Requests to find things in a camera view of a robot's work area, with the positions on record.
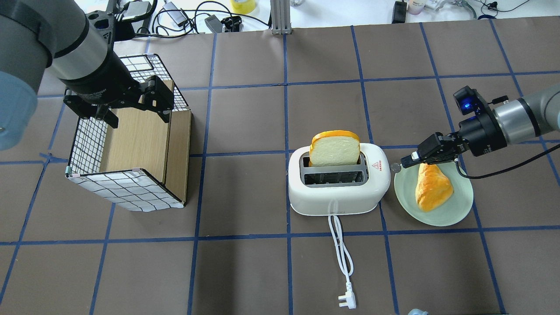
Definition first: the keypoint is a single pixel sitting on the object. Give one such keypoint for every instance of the yellow tape roll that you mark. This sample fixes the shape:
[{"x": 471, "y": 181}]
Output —
[{"x": 243, "y": 6}]

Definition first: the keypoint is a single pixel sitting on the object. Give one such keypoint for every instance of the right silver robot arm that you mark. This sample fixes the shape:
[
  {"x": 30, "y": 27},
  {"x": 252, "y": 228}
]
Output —
[{"x": 527, "y": 117}]

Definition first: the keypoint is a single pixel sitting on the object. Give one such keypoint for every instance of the white paper cup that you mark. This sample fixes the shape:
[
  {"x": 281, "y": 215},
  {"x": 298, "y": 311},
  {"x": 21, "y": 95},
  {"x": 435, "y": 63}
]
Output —
[{"x": 414, "y": 7}]

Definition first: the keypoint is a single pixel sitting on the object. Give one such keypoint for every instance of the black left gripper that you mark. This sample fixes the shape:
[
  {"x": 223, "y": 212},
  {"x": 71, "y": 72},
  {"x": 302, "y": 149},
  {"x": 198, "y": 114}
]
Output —
[{"x": 99, "y": 78}]

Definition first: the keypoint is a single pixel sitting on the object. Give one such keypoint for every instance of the white two-slot toaster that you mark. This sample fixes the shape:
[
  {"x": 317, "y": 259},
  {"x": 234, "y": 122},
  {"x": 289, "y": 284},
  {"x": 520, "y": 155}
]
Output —
[{"x": 338, "y": 190}]

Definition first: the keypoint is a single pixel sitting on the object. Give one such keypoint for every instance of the black power adapter brick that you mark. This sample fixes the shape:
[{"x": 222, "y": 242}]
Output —
[{"x": 399, "y": 12}]

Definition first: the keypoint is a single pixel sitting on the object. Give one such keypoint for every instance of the toast slice in toaster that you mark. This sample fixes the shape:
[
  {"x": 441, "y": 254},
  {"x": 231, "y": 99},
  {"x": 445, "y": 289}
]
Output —
[{"x": 334, "y": 148}]

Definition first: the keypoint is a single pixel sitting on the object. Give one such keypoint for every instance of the wire basket with wooden shelf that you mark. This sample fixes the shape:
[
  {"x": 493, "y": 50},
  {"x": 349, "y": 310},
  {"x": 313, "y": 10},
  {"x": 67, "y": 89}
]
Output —
[{"x": 142, "y": 165}]

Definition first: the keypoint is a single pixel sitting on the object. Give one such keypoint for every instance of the aluminium frame post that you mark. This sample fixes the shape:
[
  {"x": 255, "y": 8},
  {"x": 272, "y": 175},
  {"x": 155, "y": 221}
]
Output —
[{"x": 280, "y": 17}]

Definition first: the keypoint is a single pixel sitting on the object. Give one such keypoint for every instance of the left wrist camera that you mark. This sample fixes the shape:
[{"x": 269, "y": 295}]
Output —
[{"x": 105, "y": 24}]

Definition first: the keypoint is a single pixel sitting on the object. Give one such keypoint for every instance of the light green plate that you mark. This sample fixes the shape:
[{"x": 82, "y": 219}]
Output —
[{"x": 451, "y": 212}]

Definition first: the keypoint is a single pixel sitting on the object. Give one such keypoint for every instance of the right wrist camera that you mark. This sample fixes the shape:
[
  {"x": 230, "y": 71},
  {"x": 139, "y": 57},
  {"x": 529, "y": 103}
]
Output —
[{"x": 469, "y": 101}]

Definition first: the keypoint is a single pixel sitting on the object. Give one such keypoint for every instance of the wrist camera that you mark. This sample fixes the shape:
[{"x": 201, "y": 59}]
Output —
[
  {"x": 469, "y": 101},
  {"x": 105, "y": 24}
]

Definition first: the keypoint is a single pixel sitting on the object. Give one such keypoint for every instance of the yellow bread piece on plate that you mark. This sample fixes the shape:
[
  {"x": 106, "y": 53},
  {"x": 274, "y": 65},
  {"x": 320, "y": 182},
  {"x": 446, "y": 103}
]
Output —
[{"x": 433, "y": 188}]

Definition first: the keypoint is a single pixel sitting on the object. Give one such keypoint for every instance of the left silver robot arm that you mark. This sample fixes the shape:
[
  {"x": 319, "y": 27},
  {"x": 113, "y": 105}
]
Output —
[{"x": 77, "y": 48}]

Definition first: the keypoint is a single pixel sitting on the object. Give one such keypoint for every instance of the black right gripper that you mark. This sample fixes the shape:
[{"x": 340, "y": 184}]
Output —
[{"x": 481, "y": 133}]

